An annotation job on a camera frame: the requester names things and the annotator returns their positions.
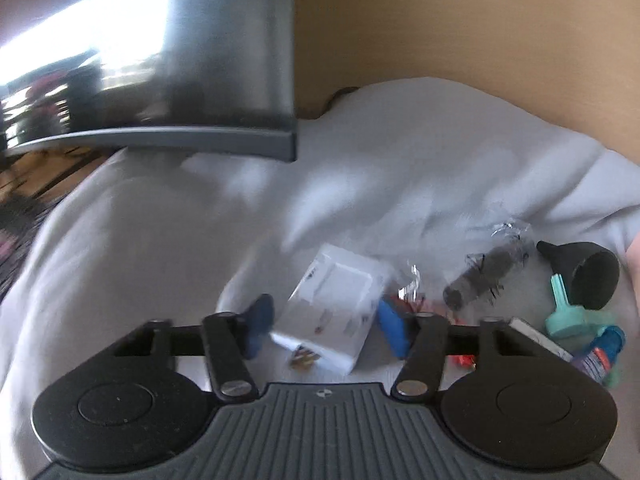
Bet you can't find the red connector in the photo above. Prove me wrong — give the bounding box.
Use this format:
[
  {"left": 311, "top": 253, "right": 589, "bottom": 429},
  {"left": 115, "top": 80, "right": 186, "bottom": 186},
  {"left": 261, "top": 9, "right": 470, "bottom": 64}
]
[{"left": 394, "top": 261, "right": 471, "bottom": 360}]

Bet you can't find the black device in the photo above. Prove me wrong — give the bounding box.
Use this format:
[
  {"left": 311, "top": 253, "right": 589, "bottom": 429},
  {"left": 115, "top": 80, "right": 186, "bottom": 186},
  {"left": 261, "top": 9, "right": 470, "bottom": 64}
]
[{"left": 442, "top": 219, "right": 534, "bottom": 312}]

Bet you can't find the white product box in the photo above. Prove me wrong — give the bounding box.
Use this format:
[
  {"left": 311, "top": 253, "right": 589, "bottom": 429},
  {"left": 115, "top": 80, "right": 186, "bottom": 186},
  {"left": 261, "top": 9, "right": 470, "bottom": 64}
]
[{"left": 270, "top": 244, "right": 393, "bottom": 375}]

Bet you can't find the teal plastic funnel tool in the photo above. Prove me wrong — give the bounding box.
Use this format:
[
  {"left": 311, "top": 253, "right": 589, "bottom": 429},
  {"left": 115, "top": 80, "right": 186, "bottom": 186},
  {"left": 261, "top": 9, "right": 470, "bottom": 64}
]
[{"left": 544, "top": 274, "right": 616, "bottom": 339}]

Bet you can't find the pink blue tube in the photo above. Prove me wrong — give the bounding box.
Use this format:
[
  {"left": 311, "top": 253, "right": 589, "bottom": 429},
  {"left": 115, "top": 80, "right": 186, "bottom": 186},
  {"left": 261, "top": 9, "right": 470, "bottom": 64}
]
[{"left": 570, "top": 325, "right": 626, "bottom": 384}]

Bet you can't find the black funnel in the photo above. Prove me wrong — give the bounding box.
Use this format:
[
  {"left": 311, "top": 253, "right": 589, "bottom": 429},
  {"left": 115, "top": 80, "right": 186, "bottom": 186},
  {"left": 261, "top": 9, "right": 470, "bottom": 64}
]
[{"left": 536, "top": 240, "right": 620, "bottom": 310}]

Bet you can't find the grey cloth table cover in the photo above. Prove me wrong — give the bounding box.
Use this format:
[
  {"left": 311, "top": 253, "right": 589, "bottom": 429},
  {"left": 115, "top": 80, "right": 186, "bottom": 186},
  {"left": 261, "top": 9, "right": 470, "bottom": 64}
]
[{"left": 1, "top": 78, "right": 639, "bottom": 479}]

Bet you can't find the curved monitor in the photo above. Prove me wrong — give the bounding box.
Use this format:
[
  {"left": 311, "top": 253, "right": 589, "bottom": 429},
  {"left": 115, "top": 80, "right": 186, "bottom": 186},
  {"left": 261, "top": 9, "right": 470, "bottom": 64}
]
[{"left": 1, "top": 0, "right": 296, "bottom": 162}]

